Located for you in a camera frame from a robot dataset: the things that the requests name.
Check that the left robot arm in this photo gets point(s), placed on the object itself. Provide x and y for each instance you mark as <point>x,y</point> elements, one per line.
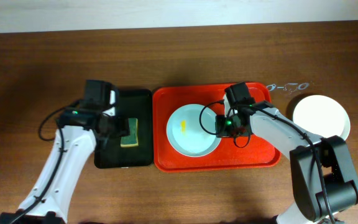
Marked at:
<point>83,127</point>

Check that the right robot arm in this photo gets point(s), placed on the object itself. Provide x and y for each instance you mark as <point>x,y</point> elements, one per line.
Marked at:
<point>324,179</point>

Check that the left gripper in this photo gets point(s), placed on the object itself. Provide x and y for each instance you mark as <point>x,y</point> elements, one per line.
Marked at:
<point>119,127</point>

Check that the light blue plate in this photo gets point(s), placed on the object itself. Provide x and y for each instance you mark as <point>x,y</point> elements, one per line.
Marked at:
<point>190,130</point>

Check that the red plastic tray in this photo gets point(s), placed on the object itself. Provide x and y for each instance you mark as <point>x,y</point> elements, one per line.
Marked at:
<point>256,153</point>

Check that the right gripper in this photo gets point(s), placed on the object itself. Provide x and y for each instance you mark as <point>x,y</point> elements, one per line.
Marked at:
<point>220,130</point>

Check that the black plastic tray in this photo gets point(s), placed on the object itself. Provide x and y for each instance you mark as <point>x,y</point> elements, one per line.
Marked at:
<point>136,103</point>

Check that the green yellow sponge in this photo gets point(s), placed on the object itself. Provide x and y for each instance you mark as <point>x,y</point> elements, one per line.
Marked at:
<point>131,140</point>

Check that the white plate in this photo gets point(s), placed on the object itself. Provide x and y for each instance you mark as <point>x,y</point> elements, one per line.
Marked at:
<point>322,115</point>

